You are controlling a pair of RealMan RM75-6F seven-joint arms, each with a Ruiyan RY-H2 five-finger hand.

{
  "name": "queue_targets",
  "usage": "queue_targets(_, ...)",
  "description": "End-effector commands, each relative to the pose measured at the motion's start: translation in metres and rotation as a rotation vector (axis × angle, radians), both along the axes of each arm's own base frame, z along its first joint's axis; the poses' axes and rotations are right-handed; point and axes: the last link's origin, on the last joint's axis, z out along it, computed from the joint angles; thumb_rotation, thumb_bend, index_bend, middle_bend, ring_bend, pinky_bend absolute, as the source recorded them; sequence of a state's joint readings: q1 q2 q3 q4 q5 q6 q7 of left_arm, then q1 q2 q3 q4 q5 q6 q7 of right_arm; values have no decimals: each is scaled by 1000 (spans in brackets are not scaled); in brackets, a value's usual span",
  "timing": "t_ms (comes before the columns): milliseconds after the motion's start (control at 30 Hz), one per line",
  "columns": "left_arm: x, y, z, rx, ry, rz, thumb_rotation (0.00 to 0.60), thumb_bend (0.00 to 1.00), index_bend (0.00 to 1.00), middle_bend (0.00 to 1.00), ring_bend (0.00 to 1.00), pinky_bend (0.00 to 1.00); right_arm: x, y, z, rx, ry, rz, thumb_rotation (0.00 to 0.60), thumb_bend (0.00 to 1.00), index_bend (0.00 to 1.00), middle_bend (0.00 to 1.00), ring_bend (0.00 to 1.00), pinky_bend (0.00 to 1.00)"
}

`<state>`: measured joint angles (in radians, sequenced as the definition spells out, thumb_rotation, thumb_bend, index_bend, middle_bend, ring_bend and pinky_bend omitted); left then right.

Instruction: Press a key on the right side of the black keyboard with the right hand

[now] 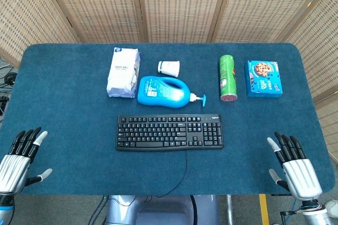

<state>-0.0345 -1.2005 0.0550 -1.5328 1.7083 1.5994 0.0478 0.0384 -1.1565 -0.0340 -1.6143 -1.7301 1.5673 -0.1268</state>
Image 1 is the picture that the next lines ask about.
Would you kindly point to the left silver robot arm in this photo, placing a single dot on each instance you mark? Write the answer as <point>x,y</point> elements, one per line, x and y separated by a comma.
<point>5,207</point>

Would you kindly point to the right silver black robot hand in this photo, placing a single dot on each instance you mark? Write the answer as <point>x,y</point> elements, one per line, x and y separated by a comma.
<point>301,176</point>

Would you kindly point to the black computer keyboard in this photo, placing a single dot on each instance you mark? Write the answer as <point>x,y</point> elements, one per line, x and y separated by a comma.
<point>169,132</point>

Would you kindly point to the blue cookie box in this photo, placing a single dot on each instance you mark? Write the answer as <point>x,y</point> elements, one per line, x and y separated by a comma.
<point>264,78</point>

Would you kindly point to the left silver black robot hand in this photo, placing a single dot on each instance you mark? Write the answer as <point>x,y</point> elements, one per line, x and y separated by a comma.
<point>13,167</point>

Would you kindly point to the blue detergent pump bottle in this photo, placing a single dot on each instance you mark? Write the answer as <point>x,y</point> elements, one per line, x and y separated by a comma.
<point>163,91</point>

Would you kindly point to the blue table mat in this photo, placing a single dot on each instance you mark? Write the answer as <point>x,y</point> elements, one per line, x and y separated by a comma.
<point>79,130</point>

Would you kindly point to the green chips can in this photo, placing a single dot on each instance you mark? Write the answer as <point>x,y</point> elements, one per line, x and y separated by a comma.
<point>227,77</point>

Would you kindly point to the woven bamboo folding screen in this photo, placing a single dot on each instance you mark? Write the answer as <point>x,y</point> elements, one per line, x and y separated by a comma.
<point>179,5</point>

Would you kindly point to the white paper cup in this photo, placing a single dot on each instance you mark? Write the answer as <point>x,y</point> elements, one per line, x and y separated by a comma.
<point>169,68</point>

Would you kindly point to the white paper package bag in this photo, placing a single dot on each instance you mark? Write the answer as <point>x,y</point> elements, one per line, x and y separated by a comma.
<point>122,73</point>

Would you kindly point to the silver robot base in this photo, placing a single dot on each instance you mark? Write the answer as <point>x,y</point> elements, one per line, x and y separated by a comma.
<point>161,210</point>

